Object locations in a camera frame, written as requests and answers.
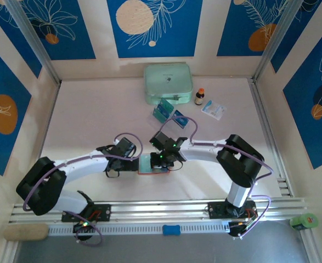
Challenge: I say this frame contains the orange card holder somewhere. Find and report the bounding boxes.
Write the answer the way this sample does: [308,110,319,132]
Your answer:
[137,153,170,176]

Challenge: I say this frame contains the teal credit card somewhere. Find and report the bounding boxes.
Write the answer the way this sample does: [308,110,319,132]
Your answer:
[139,155,152,173]
[152,106,170,123]
[156,98,174,112]

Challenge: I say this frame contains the teal blue packets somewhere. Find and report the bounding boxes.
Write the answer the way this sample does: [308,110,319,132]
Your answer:
[148,98,190,135]

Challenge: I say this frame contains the blue credit card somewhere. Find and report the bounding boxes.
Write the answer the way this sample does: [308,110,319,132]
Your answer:
[171,110,189,129]

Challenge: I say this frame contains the white blue sachet packet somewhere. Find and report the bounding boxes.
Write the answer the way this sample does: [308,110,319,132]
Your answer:
[200,99,228,121]

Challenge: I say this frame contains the brown bottle orange cap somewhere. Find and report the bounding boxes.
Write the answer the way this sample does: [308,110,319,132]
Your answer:
[194,87,205,106]

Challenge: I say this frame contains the blue bone-shaped clip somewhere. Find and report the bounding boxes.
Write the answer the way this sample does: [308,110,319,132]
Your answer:
[162,224,181,236]

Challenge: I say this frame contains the black controller board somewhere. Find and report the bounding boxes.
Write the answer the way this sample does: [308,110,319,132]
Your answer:
[228,219,256,238]
[72,221,97,234]

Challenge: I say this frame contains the mint green zip case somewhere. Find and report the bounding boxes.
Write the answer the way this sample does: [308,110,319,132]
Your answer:
[143,63,193,105]

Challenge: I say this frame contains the beige foam block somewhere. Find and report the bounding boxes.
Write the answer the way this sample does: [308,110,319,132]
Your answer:
[3,222,49,242]

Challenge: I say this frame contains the blue panel with cream circle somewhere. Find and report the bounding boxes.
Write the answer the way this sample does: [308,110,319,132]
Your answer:
[107,0,203,59]

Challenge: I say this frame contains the green cylinder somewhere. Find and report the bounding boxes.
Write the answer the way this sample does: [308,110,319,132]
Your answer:
[289,213,318,230]

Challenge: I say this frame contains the thin black right gripper cable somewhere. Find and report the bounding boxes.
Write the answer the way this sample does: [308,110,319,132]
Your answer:
[168,158,184,171]

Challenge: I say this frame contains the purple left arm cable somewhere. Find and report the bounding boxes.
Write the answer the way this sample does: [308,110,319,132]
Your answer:
[22,133,144,247]

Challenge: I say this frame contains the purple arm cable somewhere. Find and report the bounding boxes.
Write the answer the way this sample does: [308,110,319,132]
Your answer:
[22,133,144,247]
[159,116,274,241]

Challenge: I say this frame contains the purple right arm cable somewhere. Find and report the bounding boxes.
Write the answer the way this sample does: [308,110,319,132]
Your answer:
[159,116,274,241]

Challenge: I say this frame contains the aluminium mounting rail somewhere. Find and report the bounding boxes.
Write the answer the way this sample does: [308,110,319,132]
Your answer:
[9,197,307,225]

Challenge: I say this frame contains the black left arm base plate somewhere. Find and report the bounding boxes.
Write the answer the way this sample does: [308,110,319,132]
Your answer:
[61,203,112,222]

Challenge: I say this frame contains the grey slotted cable duct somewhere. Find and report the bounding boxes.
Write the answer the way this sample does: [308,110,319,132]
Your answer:
[47,221,230,236]

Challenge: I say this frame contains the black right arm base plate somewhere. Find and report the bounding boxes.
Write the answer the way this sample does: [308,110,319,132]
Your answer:
[207,201,257,220]

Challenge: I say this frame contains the aluminium side rail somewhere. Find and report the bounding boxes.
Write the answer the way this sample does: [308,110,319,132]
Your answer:
[248,78,292,198]

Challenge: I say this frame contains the blue floral wall panel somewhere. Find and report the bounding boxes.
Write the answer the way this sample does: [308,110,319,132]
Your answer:
[270,0,322,73]
[217,0,297,58]
[20,0,97,61]
[283,26,322,170]
[0,4,43,79]
[0,39,32,176]

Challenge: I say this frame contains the aluminium frame post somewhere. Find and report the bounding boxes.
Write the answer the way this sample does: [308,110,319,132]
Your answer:
[4,0,62,85]
[251,0,307,83]

